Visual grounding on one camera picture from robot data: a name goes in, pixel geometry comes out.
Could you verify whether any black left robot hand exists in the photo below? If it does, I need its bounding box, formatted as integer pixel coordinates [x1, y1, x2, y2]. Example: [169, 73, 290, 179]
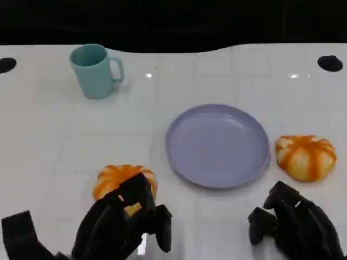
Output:
[71, 172, 173, 260]

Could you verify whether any pale green mug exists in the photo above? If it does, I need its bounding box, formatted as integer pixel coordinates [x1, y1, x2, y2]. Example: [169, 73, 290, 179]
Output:
[69, 43, 125, 99]

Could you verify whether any lilac plate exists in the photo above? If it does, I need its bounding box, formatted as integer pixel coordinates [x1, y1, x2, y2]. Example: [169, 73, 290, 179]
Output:
[165, 103, 272, 190]

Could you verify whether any black table cable grommet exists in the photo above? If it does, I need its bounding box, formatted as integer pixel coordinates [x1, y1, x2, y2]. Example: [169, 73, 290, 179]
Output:
[317, 55, 344, 73]
[0, 57, 17, 74]

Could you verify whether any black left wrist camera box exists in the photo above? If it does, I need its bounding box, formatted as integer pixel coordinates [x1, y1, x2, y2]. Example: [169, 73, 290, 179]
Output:
[1, 210, 68, 260]

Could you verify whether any orange and white toy bread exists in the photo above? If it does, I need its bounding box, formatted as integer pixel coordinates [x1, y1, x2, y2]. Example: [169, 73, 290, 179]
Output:
[93, 164, 158, 217]
[275, 134, 338, 183]

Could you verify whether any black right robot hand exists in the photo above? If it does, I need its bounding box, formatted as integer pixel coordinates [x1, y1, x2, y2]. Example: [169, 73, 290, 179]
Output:
[247, 180, 345, 260]

